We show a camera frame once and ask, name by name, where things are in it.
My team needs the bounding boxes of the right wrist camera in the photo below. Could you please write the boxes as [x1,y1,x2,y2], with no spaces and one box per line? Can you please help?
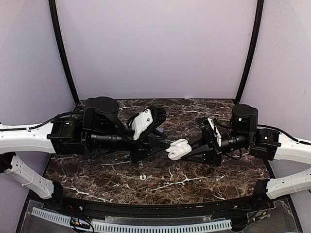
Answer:
[196,117,222,147]

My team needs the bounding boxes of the right black frame post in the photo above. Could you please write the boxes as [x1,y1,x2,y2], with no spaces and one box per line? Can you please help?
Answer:
[234,0,264,104]

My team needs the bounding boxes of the black front rail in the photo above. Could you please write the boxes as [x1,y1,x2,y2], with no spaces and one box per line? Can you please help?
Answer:
[29,189,275,220]

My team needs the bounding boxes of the purple grey earbud case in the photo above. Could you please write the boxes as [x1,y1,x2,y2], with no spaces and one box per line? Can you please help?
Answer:
[157,127,164,133]

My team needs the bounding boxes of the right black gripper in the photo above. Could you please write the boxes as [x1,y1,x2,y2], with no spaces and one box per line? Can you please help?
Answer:
[180,131,252,167]

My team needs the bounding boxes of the left black frame post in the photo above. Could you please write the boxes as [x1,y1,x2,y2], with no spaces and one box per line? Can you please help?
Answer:
[48,0,80,105]

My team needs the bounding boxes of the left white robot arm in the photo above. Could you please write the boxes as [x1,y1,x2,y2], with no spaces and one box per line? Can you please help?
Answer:
[0,97,169,212]

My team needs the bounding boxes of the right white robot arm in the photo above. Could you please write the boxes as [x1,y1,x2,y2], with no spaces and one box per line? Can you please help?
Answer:
[181,104,311,211]

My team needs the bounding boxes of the white slotted cable duct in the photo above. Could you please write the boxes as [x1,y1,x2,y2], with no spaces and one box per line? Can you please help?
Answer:
[31,207,232,233]

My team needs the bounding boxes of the black frame post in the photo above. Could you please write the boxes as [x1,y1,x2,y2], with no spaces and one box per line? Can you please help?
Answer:
[48,0,80,105]
[234,0,264,104]

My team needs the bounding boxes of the white earbud charging case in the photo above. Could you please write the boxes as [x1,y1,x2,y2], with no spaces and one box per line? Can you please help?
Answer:
[167,139,192,161]

